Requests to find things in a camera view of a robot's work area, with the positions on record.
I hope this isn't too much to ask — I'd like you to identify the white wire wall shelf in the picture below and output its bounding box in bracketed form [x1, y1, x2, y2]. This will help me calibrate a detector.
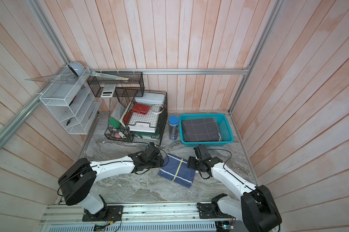
[40, 67, 101, 135]

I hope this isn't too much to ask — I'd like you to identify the clear set square ruler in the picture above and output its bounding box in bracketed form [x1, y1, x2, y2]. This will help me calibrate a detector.
[90, 71, 129, 81]

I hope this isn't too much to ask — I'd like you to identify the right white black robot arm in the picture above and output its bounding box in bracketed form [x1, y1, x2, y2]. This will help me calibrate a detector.
[188, 145, 282, 232]

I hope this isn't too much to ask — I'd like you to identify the white plastic box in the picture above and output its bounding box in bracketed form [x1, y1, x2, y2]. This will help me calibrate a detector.
[135, 92, 165, 105]

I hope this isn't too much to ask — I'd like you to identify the clear triangle ruler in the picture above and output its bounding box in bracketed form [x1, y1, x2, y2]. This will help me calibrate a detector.
[26, 73, 77, 84]

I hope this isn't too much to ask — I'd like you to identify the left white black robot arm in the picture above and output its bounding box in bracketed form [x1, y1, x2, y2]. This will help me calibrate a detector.
[57, 143, 165, 221]

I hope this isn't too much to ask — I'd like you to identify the white calculator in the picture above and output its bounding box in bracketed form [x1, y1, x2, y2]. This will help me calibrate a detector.
[100, 84, 116, 98]

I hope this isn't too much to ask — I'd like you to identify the aluminium front rail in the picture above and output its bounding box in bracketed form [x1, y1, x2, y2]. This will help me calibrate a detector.
[40, 202, 202, 225]

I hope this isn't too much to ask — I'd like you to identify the green book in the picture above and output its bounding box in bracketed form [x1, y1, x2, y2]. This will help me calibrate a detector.
[108, 117, 121, 129]

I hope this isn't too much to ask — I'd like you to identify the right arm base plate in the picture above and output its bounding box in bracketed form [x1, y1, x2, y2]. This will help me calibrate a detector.
[196, 203, 235, 219]

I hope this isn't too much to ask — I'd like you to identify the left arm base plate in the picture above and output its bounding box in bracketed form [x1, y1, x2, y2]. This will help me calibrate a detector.
[82, 206, 124, 222]

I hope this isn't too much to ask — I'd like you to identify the blue lidded pen jar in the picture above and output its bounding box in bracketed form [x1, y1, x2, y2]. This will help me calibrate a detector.
[168, 116, 179, 141]

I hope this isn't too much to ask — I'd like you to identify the red wallet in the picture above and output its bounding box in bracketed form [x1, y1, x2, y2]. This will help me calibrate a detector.
[132, 103, 151, 115]

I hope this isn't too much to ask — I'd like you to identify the navy blue pillowcase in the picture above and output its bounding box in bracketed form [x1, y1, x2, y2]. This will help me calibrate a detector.
[158, 154, 196, 188]

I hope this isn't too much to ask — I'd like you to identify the teal plastic basket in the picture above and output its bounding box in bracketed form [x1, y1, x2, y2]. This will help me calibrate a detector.
[179, 113, 234, 147]

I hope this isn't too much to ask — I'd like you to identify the black wire hanging basket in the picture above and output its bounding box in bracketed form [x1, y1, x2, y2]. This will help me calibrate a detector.
[87, 71, 145, 98]

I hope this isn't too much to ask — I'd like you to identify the small round grey clock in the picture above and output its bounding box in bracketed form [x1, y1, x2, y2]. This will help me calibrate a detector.
[68, 61, 85, 77]

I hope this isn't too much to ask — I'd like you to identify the black wire desk organizer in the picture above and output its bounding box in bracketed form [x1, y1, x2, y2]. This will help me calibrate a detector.
[104, 87, 168, 146]

